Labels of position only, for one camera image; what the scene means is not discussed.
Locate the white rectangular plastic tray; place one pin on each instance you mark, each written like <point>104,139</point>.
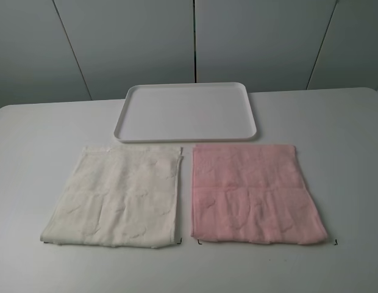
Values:
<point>218,111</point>

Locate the white textured towel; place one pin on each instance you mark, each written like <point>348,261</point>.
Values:
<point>119,196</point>

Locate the pink textured towel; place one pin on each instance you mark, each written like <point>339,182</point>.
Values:
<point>252,193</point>

